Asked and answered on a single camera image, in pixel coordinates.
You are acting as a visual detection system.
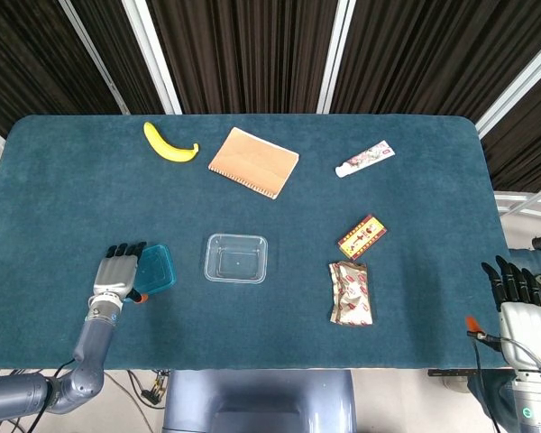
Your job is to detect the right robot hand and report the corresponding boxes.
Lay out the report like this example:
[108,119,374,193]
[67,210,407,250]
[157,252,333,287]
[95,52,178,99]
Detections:
[465,255,541,371]

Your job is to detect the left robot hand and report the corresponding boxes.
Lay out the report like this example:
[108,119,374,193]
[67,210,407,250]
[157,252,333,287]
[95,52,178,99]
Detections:
[93,242,149,304]

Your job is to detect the blue plastic container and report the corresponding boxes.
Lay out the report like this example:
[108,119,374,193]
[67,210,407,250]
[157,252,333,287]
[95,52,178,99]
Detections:
[133,244,178,297]

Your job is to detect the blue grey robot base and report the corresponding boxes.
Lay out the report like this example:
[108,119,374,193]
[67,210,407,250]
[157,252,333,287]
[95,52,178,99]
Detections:
[161,369,358,433]

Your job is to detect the clear plastic container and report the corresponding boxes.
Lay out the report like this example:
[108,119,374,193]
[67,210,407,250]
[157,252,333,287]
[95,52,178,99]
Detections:
[203,233,269,285]

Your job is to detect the red yellow card box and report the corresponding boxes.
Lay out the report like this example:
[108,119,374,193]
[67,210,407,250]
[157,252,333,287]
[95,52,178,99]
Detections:
[336,214,388,262]

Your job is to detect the person in blue jeans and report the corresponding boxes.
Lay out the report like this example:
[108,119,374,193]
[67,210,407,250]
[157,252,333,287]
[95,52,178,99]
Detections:
[441,247,541,423]

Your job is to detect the black power plug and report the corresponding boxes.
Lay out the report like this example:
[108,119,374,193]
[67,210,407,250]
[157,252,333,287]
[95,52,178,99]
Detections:
[140,369,170,407]

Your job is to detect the yellow banana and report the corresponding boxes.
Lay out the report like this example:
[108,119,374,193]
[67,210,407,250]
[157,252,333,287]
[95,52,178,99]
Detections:
[142,121,200,162]

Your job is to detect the teal table cloth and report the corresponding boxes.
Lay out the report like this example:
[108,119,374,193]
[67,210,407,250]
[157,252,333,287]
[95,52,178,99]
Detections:
[0,114,519,372]

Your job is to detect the tan spiral notebook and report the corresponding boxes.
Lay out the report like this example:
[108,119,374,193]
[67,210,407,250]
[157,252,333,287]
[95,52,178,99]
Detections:
[207,126,300,200]

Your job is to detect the crumpled gold snack wrapper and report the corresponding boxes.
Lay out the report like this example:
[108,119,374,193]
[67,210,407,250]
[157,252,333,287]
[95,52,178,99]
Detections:
[327,260,373,327]

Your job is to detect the white toothpaste tube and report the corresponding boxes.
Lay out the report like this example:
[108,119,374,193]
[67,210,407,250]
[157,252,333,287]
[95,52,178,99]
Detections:
[335,140,397,179]

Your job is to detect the dark brown pleated curtain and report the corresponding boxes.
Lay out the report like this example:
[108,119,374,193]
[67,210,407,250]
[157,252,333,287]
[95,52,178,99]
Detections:
[0,0,541,195]

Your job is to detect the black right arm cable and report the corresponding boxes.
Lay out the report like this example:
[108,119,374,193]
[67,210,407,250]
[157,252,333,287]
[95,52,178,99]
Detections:
[472,336,501,433]

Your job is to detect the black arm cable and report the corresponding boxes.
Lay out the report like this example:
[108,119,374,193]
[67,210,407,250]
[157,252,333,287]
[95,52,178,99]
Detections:
[24,358,80,433]
[472,336,501,433]

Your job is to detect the black metal bracket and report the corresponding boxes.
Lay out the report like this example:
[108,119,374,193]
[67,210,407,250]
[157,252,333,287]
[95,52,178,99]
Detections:
[427,368,491,378]

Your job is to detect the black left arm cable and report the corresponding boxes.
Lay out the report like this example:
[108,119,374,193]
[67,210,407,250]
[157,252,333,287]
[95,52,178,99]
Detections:
[24,358,80,433]

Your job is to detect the white floor cable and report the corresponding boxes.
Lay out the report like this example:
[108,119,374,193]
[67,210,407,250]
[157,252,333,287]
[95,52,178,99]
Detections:
[103,370,154,433]

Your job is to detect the white metal frame rail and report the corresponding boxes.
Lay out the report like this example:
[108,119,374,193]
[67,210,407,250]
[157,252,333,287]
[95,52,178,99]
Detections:
[493,180,541,222]

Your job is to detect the white frame post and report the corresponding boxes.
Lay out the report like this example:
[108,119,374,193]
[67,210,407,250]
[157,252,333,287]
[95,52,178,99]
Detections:
[316,0,353,115]
[121,0,183,115]
[475,42,541,139]
[58,0,131,115]

